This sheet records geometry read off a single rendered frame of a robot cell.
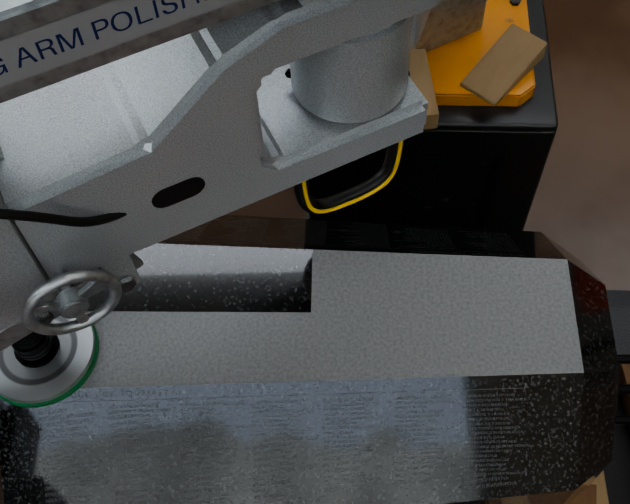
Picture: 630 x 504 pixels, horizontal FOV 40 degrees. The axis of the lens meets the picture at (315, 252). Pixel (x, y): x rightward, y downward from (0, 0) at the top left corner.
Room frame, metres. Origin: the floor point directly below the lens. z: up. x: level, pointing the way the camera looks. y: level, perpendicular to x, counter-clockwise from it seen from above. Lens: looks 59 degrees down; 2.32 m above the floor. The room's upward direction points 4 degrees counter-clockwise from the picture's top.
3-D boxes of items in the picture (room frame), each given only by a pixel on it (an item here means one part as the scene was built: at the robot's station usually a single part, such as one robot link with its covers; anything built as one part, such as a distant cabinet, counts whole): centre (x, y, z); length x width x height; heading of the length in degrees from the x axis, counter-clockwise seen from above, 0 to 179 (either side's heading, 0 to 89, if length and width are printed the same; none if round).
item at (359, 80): (0.96, -0.07, 1.34); 0.19 x 0.19 x 0.20
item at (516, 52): (1.37, -0.47, 0.80); 0.20 x 0.10 x 0.05; 135
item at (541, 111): (1.56, -0.32, 0.37); 0.66 x 0.66 x 0.74; 84
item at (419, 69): (1.31, -0.24, 0.81); 0.20 x 0.10 x 0.05; 2
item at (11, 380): (0.70, 0.53, 0.84); 0.21 x 0.21 x 0.01
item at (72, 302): (0.63, 0.38, 1.20); 0.15 x 0.10 x 0.15; 113
